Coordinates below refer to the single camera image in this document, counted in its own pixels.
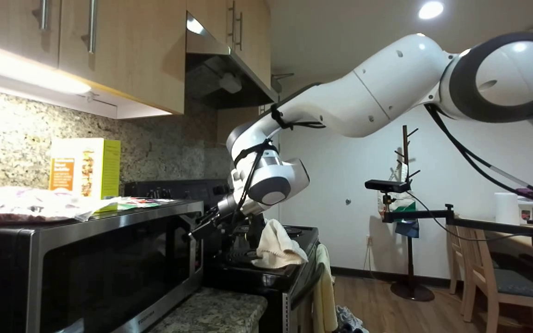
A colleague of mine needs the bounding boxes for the white paper towel roll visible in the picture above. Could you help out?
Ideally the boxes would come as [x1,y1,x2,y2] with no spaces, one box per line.
[495,193,523,226]

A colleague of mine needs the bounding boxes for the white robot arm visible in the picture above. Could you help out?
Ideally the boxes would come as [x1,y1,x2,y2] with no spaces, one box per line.
[193,32,533,238]

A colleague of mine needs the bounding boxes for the white ribbed dish towel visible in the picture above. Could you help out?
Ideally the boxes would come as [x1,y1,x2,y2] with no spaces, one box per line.
[252,219,308,271]

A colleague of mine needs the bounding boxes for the black cooking pot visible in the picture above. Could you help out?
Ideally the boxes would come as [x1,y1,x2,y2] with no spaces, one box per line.
[223,226,262,265]

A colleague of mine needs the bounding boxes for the black electric stove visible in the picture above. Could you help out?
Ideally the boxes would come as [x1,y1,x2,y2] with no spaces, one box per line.
[125,178,323,333]

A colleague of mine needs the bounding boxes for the green and white box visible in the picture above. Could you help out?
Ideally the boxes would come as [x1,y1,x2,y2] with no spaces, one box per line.
[49,139,121,201]

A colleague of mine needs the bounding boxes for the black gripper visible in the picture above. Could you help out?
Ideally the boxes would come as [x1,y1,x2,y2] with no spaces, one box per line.
[189,197,243,239]

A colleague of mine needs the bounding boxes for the wooden upper cabinets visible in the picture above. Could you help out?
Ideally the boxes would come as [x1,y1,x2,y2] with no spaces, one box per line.
[0,0,271,119]

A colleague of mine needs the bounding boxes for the plastic packages on microwave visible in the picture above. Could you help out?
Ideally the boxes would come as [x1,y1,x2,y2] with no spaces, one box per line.
[0,188,169,226]

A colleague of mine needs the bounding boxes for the wooden coat rack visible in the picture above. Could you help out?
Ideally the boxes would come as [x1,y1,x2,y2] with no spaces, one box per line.
[393,127,417,184]

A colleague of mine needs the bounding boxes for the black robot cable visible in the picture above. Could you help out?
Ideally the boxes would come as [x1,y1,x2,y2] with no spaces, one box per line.
[424,102,533,210]

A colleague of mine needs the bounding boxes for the range hood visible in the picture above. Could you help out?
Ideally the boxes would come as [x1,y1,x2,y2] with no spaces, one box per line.
[186,14,276,110]

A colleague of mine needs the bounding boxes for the wooden chair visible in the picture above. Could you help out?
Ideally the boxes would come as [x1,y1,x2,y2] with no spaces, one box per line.
[456,226,533,333]

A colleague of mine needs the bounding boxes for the stainless steel microwave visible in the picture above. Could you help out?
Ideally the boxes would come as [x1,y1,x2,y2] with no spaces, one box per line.
[0,201,204,333]

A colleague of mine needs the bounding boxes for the yellow hanging towel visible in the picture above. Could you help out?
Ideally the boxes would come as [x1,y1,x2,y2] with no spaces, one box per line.
[310,245,339,333]

